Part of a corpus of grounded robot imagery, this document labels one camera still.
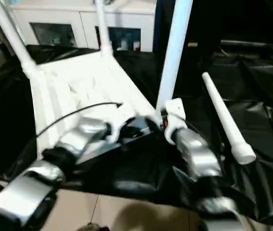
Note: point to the white plastic table leg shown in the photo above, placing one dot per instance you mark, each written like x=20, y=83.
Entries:
x=228, y=120
x=174, y=53
x=103, y=26
x=14, y=33

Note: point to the white glass-door cabinet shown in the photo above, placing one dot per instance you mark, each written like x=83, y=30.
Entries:
x=69, y=21

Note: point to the black work mat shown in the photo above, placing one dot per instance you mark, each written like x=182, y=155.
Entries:
x=141, y=178

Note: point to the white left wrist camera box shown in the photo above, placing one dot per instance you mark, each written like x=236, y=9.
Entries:
x=119, y=126

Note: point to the white plastic table top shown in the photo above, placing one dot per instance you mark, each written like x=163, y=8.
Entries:
x=79, y=82

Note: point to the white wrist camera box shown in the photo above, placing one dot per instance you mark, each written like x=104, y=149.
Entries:
x=175, y=115
x=119, y=126

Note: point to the small yellow label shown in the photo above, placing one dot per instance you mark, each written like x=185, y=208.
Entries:
x=192, y=44

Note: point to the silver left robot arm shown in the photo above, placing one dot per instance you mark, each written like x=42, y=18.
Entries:
x=50, y=163

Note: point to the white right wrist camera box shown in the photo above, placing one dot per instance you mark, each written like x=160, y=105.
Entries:
x=175, y=115

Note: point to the black flat device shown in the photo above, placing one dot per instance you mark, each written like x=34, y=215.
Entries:
x=256, y=48

